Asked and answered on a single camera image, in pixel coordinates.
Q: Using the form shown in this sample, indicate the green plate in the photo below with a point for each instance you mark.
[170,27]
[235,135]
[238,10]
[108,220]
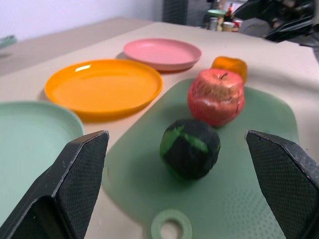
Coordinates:
[32,149]

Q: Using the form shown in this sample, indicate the grey-green object at table edge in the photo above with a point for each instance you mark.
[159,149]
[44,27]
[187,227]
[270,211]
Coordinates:
[7,41]

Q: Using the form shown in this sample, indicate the red apple in foam net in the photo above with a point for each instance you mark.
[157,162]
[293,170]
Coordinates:
[216,98]

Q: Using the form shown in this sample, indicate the dark green avocado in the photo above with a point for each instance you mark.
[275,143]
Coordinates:
[190,149]

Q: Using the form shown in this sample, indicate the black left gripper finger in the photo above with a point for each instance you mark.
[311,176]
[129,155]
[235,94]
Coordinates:
[286,179]
[289,30]
[72,184]

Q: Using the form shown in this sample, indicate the dark ribbed panel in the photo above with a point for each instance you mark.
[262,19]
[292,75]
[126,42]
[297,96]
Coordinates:
[182,11]

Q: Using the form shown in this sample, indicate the orange plate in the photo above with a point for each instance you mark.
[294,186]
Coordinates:
[103,88]

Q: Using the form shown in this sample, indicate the green cutting board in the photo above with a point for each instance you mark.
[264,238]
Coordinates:
[224,189]

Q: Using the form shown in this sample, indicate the orange fruit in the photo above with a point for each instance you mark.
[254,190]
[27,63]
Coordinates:
[231,66]

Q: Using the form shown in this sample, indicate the pink plate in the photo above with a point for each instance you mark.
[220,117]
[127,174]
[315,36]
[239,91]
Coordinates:
[162,52]

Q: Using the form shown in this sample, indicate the small green bowl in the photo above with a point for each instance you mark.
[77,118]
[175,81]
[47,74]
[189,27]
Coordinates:
[216,13]

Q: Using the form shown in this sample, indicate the dark bottle with red cap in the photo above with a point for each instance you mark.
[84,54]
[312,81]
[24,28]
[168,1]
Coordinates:
[229,13]

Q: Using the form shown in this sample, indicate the white cup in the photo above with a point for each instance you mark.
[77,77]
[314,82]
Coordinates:
[228,26]

